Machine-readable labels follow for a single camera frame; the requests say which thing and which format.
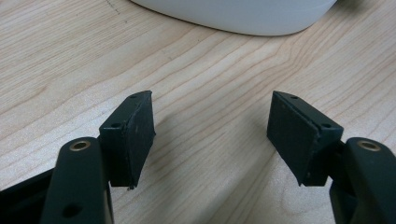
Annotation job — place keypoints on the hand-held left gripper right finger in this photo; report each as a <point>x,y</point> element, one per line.
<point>299,137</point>

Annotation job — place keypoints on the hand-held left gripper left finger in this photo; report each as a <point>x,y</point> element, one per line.
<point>130,140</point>

